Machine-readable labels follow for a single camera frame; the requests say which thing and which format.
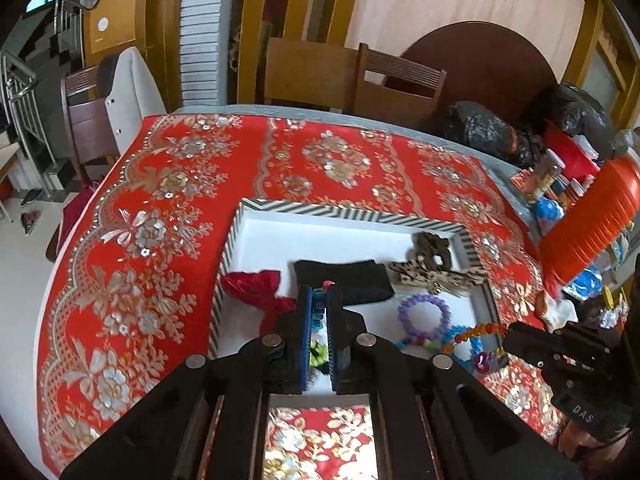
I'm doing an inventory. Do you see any orange cardboard box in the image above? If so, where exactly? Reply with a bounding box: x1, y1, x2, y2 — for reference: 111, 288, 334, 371
82, 0, 138, 53

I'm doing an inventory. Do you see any metal stair railing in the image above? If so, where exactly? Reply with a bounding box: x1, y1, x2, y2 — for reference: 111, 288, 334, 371
0, 0, 83, 196

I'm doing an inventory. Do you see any round brown tabletop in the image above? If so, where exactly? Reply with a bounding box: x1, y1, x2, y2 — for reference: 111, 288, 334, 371
382, 21, 558, 126

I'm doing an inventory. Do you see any striped-rim white tray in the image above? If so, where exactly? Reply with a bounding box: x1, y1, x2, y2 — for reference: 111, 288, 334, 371
209, 198, 511, 363

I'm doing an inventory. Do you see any black plastic bag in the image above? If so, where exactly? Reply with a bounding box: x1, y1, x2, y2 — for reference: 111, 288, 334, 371
432, 101, 546, 168
520, 81, 616, 161

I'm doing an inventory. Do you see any brown patterned scrunchie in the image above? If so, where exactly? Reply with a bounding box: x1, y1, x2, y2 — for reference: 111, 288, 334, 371
412, 232, 453, 266

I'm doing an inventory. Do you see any purple bead bracelet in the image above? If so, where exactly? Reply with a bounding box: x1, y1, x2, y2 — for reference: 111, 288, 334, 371
398, 294, 452, 343

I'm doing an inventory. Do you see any clear snack jar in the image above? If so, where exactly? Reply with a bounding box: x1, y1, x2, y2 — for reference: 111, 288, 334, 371
532, 149, 566, 201

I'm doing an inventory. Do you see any solid-back wooden chair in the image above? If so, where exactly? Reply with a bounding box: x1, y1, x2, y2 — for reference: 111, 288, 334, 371
262, 37, 361, 113

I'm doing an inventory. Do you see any dark brown wooden chair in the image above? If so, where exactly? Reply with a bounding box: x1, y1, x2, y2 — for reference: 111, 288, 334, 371
60, 65, 121, 181

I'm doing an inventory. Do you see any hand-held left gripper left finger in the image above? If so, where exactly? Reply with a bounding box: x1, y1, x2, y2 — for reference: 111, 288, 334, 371
60, 285, 315, 480

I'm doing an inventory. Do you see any orange bead bracelet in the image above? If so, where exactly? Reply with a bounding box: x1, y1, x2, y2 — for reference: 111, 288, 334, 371
442, 322, 508, 357

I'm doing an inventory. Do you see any red floral sequin tablecloth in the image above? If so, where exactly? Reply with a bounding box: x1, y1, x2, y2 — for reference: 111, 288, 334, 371
37, 112, 566, 480

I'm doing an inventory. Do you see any grey upholstered chair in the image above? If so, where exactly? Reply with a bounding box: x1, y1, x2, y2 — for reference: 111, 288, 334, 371
97, 47, 168, 153

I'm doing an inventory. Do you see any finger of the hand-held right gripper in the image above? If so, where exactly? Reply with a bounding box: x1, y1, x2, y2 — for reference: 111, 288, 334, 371
502, 321, 557, 367

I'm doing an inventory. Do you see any red box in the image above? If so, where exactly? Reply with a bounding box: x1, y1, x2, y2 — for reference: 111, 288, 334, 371
542, 122, 601, 177

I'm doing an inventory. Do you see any pastel bead bracelet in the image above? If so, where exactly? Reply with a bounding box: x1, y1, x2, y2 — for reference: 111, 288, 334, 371
396, 335, 443, 352

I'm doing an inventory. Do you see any blue bead bracelet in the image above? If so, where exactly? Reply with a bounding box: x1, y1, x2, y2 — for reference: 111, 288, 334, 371
442, 325, 484, 374

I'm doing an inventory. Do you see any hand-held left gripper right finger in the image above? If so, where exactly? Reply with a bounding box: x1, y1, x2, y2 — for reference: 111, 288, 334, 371
326, 284, 581, 480

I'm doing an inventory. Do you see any slatted wooden chair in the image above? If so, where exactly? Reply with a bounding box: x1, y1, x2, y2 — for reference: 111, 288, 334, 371
355, 42, 448, 128

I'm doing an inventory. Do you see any red velvet bow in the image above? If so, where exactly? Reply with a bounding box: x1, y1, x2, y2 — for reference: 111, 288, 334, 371
220, 270, 297, 318

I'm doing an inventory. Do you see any orange ribbed plastic bottle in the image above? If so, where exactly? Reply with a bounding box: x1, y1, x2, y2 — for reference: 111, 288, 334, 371
539, 155, 640, 283

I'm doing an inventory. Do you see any green hair tie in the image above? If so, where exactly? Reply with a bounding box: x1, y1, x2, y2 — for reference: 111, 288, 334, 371
307, 281, 333, 367

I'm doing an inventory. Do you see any white ribbed column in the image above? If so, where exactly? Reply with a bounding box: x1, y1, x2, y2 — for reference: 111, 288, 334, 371
179, 0, 236, 107

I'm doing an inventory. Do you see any black fabric headband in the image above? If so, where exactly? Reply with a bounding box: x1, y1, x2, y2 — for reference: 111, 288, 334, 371
293, 259, 394, 307

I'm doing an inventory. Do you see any person's right hand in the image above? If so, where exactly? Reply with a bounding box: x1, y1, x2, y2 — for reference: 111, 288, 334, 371
555, 417, 618, 463

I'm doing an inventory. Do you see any leopard bow hair clip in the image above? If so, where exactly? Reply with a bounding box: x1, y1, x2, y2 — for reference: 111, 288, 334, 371
389, 257, 486, 295

